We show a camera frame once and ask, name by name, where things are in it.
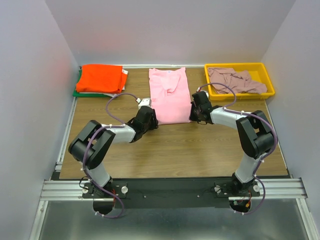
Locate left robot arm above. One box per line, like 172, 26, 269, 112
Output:
68, 106, 158, 198

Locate pink t shirt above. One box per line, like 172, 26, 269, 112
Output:
148, 67, 192, 125

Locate folded orange t shirt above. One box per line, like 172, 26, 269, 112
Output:
75, 64, 128, 94

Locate crumpled mauve t shirt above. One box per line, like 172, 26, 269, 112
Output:
207, 67, 268, 94

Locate aluminium frame rail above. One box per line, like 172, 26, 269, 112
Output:
40, 178, 308, 201

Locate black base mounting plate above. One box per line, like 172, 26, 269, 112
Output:
82, 177, 261, 212

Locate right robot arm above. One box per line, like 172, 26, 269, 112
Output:
189, 91, 278, 196

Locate yellow plastic bin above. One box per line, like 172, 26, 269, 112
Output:
204, 62, 275, 101

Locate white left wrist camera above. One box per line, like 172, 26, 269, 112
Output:
138, 97, 152, 109

